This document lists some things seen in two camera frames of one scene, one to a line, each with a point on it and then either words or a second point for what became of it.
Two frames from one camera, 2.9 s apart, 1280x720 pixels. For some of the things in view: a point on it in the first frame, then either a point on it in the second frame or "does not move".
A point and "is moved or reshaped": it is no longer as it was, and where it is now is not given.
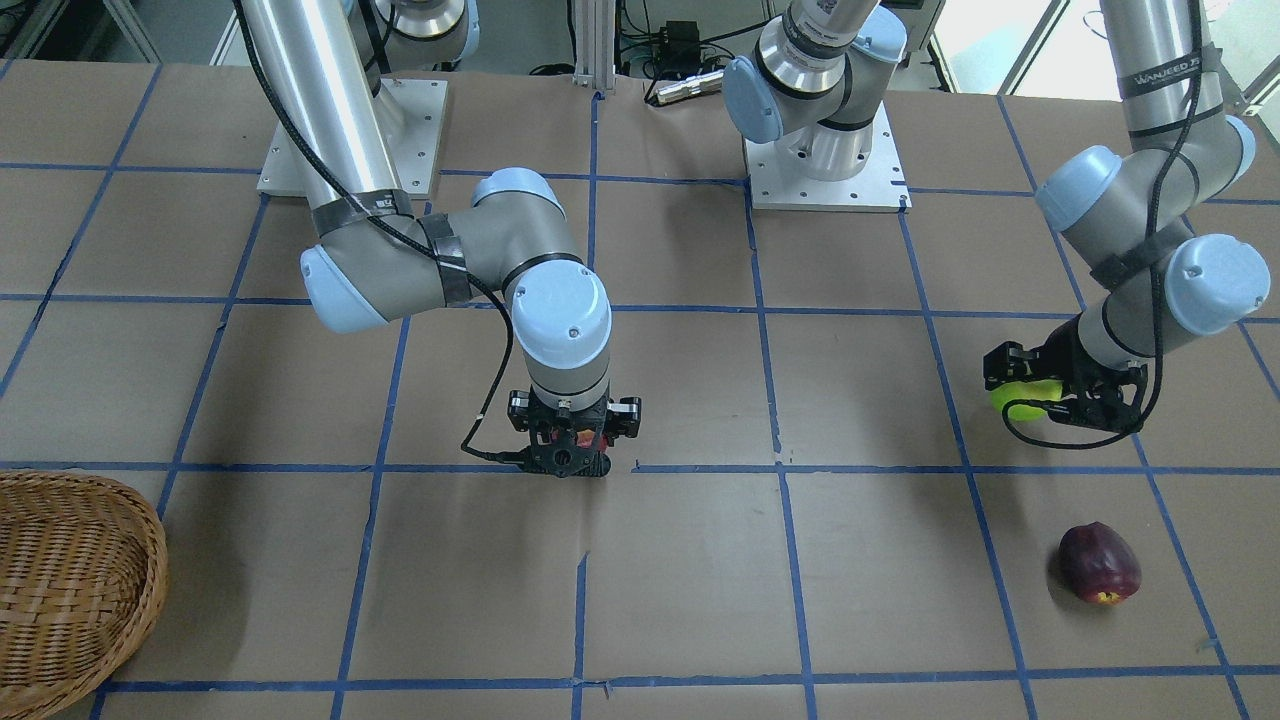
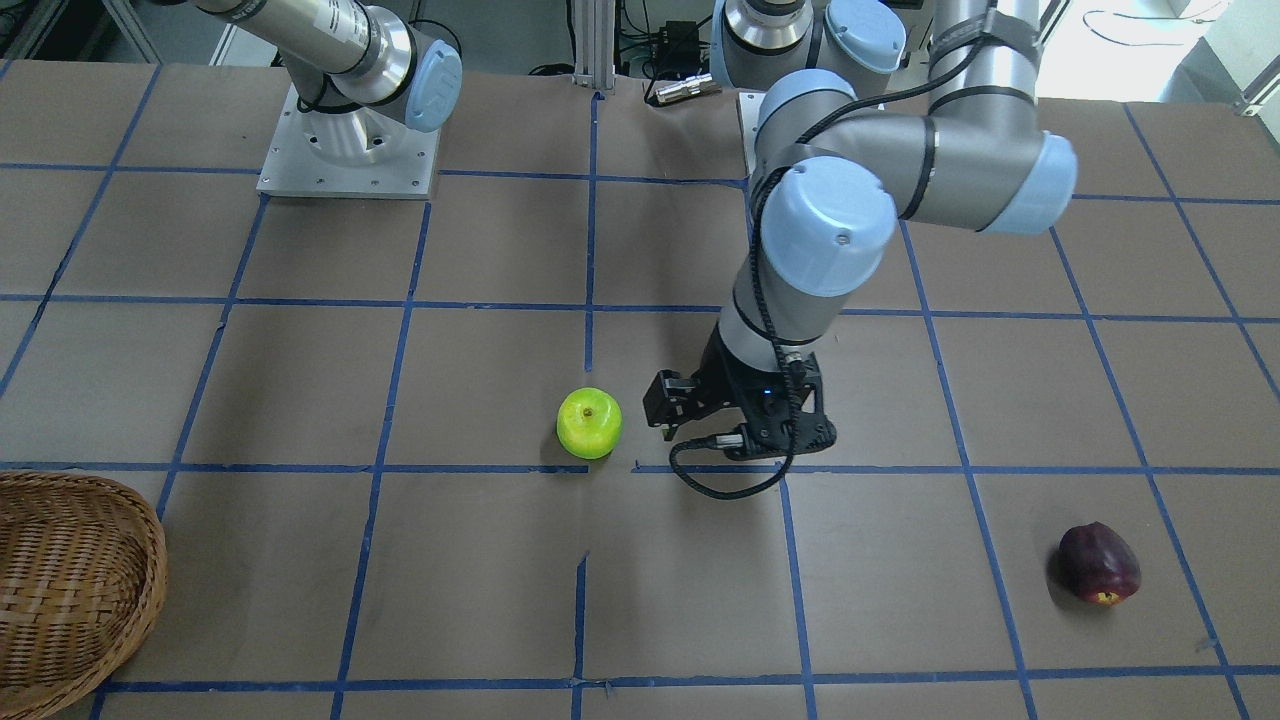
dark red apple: (1098, 564) does not move
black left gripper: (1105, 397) → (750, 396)
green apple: (1039, 389) is moved or reshaped
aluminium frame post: (595, 44) does not move
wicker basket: (83, 565) does not move
